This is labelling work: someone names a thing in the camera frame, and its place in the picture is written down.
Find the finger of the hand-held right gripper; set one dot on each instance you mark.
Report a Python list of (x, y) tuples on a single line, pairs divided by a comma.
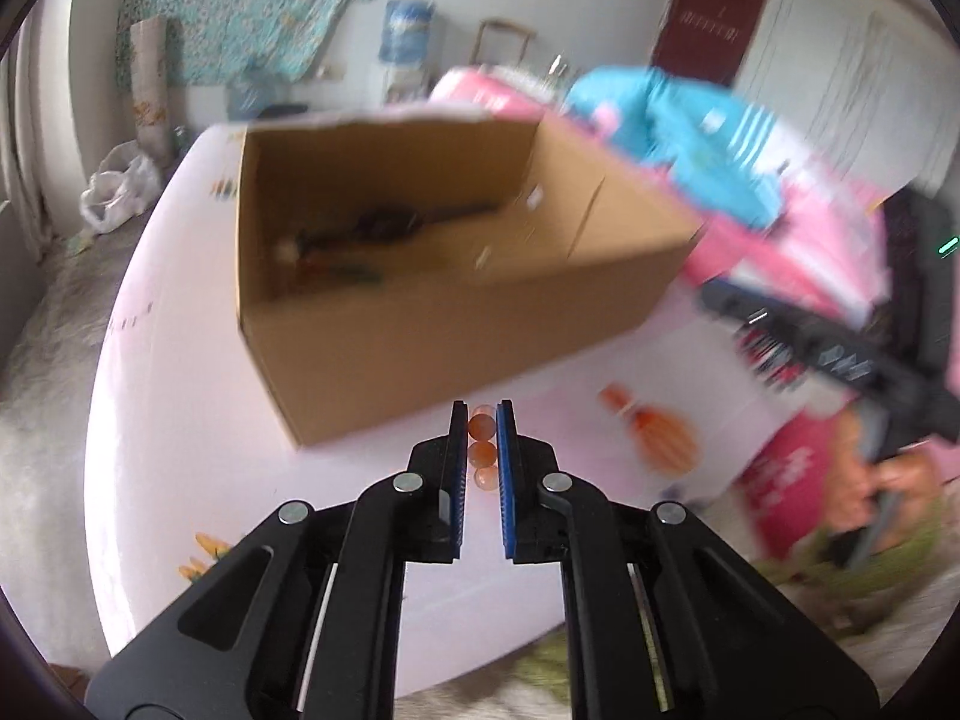
[(772, 360), (825, 349)]

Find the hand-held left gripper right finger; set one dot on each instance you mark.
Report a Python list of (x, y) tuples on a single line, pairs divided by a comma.
[(505, 480)]

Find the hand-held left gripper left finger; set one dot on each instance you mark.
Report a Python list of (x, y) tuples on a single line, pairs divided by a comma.
[(457, 480)]

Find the brown cardboard box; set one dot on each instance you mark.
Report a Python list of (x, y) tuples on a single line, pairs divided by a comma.
[(420, 345)]

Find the black wristwatch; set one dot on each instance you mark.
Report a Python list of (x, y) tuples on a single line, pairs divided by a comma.
[(390, 221)]

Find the person's right hand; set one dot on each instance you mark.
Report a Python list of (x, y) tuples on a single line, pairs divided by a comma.
[(847, 487)]

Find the pink floral blanket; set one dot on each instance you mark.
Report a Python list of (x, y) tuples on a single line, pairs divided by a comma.
[(810, 255)]

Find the blue blanket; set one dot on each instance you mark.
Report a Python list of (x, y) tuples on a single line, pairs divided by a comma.
[(675, 142)]

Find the white water dispenser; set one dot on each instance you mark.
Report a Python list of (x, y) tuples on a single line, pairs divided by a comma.
[(405, 84)]

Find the wooden chair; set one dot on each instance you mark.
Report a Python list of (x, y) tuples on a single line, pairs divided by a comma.
[(504, 41)]

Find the clear empty water jug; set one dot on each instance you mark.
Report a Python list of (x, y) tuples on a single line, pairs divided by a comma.
[(251, 94)]

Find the white plastic bag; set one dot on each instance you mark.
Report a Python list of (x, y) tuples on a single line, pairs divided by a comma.
[(120, 191)]

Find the blue water jug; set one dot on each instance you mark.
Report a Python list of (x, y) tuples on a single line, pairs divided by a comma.
[(406, 30)]

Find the rolled printed mat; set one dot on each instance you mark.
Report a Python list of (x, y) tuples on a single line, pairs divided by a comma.
[(150, 90)]

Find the grey curtain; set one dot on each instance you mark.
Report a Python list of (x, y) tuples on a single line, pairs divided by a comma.
[(22, 135)]

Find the teal floral wall cloth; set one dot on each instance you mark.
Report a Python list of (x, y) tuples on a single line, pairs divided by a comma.
[(240, 7)]

